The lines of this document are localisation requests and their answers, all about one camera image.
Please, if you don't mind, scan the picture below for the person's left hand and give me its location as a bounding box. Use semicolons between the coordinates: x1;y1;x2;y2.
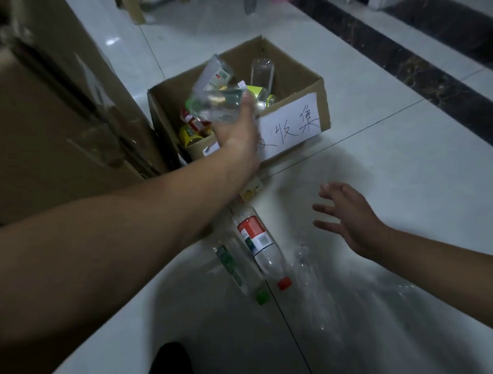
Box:
213;92;262;162

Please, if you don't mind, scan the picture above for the person's right hand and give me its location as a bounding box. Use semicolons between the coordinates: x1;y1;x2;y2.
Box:
312;182;390;259

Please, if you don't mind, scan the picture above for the clear plastic bottle green cap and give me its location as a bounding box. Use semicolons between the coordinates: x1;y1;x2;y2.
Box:
186;54;255;125

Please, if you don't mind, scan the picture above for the person's left forearm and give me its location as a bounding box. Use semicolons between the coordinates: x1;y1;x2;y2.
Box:
0;144;262;349

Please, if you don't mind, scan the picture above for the person's right forearm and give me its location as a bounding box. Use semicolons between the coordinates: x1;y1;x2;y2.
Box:
369;225;493;329

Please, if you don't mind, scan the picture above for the yellow-green drink can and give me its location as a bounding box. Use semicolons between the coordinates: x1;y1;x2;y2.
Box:
246;86;279;111

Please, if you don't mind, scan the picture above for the clear upright plastic bottle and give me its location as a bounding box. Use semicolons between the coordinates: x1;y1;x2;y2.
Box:
250;58;275;93

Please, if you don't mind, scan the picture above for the white handwritten paper sign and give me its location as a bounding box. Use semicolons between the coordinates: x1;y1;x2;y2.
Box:
203;92;323;162

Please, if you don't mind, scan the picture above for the red and white carton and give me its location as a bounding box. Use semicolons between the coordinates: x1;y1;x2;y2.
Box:
180;109;212;134

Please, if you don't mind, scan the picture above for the open cardboard collection box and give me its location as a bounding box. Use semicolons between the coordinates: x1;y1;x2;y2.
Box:
147;35;332;171

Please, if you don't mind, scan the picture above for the clear unlabelled plastic bottle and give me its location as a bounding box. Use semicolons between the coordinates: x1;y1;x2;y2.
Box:
292;244;341;333

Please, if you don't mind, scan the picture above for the yellow labelled can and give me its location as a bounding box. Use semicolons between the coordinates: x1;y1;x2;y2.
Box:
178;125;213;148

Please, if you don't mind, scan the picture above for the red label red cap bottle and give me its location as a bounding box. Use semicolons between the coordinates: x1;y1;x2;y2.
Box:
230;206;293;291

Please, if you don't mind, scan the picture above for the yellow label bottle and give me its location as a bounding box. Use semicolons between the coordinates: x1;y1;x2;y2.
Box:
234;175;265;205

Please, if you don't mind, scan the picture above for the green label green cap bottle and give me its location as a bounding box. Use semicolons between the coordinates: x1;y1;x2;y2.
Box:
213;238;270;306

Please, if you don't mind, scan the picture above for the small brown cardboard piece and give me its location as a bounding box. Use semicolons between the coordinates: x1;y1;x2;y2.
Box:
117;0;147;25

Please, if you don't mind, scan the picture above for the large brown cardboard box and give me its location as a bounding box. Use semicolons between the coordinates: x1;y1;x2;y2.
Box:
0;0;171;229

